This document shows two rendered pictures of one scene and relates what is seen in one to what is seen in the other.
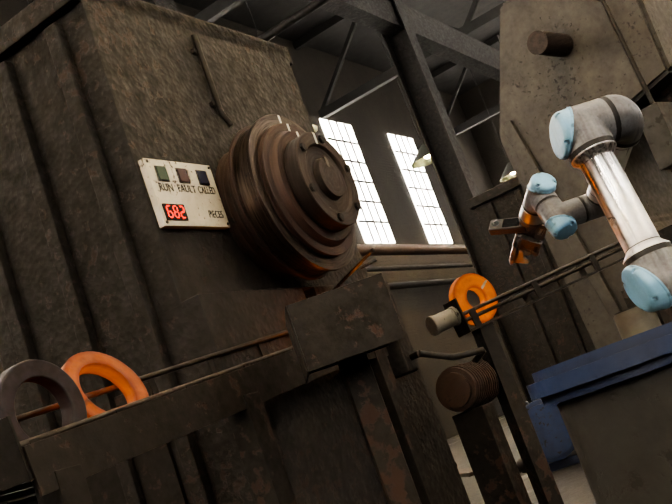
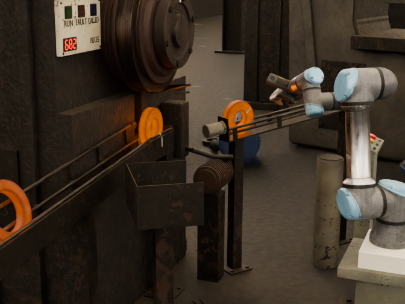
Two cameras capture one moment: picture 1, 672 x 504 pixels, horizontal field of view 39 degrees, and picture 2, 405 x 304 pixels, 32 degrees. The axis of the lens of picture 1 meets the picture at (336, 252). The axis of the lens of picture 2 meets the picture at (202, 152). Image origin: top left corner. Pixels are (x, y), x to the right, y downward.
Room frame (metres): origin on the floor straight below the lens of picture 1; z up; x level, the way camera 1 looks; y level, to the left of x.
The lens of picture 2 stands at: (-0.16, 0.17, 1.35)
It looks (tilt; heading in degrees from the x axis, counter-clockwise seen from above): 15 degrees down; 353
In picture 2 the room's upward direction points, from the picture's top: straight up
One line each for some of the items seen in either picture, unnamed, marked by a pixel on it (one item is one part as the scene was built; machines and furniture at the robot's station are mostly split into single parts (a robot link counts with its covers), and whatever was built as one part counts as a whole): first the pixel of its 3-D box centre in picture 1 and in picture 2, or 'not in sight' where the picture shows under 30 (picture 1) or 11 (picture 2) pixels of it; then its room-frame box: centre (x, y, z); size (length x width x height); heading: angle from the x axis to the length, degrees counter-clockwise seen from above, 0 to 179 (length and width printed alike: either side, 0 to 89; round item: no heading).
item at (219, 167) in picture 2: (495, 452); (214, 218); (2.81, -0.23, 0.27); 0.22 x 0.13 x 0.53; 151
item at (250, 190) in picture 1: (296, 195); (152, 29); (2.58, 0.05, 1.11); 0.47 x 0.06 x 0.47; 151
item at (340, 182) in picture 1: (324, 181); (175, 30); (2.54, -0.04, 1.11); 0.28 x 0.06 x 0.28; 151
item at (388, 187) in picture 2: not in sight; (392, 199); (2.22, -0.80, 0.53); 0.13 x 0.12 x 0.14; 99
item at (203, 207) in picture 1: (186, 195); (79, 25); (2.34, 0.31, 1.15); 0.26 x 0.02 x 0.18; 151
